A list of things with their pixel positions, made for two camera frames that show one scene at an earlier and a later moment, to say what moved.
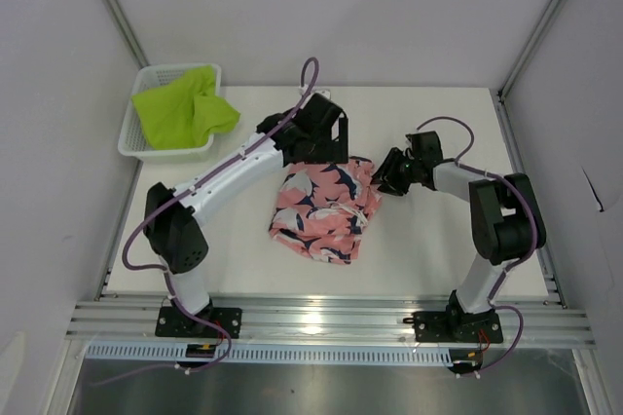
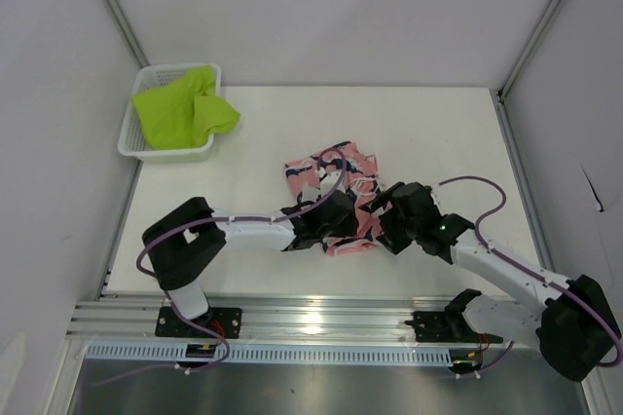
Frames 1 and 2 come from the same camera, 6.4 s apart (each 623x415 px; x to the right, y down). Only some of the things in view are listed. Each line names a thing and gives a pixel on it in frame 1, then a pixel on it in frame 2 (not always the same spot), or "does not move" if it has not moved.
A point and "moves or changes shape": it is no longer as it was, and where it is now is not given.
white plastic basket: [133, 140] does not move
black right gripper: [387, 171] to [390, 239]
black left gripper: [335, 151] to [348, 226]
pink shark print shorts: [321, 208] moves or changes shape
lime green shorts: [185, 113] does not move
